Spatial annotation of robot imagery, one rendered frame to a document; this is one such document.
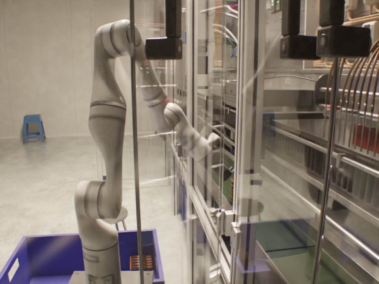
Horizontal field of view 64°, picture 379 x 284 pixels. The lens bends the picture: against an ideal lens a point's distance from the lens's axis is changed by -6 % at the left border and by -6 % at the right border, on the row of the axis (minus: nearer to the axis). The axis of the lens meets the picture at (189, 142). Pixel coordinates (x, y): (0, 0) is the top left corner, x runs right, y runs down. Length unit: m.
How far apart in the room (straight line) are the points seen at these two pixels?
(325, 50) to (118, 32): 0.63
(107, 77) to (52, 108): 5.40
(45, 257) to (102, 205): 0.91
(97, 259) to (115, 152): 0.26
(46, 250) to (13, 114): 5.01
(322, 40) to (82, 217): 0.66
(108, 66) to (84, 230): 0.42
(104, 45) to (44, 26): 5.41
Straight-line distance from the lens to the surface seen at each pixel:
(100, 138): 0.78
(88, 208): 0.78
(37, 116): 5.85
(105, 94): 0.81
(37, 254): 1.64
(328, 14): 0.30
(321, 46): 0.30
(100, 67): 0.86
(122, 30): 0.85
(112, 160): 0.77
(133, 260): 1.54
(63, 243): 1.58
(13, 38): 6.42
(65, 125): 6.22
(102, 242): 0.81
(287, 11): 0.37
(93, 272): 0.86
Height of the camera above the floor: 1.14
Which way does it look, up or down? 12 degrees down
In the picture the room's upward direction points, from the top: straight up
